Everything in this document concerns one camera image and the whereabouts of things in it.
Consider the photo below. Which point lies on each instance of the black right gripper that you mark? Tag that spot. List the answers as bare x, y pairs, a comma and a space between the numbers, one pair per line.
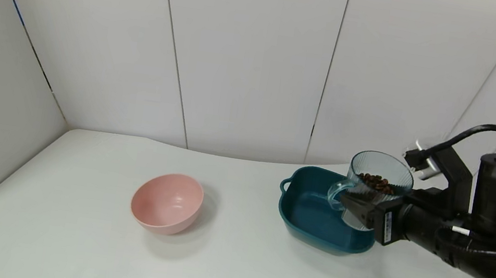
385, 226

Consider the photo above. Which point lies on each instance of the coffee bean pile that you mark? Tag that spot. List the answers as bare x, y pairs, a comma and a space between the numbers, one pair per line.
377, 182

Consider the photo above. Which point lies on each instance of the pink plastic bowl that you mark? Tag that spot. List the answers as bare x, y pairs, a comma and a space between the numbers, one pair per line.
166, 202

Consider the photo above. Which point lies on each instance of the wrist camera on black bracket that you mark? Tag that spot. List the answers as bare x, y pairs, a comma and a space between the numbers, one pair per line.
428, 171

